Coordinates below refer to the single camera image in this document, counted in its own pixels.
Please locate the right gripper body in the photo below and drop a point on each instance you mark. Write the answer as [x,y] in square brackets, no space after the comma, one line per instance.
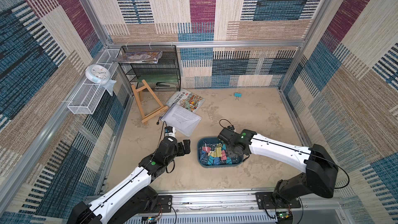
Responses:
[225,136]

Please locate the pink binder clip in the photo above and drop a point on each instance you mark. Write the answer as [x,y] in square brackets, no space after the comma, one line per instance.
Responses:
[207,149]
[224,156]

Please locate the magazine on shelf top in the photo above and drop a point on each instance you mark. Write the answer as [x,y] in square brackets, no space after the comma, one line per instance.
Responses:
[139,57]

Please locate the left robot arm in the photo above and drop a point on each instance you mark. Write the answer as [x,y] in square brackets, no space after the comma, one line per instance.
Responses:
[133,195]

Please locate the teal plastic storage box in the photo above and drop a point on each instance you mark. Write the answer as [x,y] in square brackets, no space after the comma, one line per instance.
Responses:
[216,145]

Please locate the yellow binder clip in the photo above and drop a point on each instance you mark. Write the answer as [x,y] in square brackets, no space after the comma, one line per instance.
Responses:
[213,154]

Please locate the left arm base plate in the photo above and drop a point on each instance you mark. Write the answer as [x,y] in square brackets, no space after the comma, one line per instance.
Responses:
[158,203]

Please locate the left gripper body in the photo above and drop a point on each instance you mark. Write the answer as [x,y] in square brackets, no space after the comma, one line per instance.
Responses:
[177,151]

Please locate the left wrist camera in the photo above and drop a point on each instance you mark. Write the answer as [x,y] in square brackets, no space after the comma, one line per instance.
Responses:
[169,131]

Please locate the wooden easel stand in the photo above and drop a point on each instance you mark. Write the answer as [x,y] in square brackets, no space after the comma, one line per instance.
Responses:
[149,105]

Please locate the black wire shelf rack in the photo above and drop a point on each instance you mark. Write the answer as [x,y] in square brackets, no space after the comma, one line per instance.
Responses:
[164,75]

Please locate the blue binder clip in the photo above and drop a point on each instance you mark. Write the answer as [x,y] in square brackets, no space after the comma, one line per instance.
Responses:
[216,161]

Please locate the colourful picture book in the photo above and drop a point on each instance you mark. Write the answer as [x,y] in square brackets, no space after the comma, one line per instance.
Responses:
[186,99]

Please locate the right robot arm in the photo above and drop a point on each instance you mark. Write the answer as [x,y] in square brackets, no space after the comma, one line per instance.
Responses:
[318,170]

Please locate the white round clock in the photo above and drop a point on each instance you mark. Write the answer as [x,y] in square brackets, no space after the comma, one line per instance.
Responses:
[97,74]

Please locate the teal binder clip pile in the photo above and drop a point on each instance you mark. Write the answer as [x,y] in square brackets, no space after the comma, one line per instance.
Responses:
[228,160]

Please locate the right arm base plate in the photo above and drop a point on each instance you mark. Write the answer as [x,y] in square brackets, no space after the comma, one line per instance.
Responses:
[265,201]

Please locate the white wire wall basket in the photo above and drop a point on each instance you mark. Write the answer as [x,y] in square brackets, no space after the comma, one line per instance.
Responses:
[89,94]

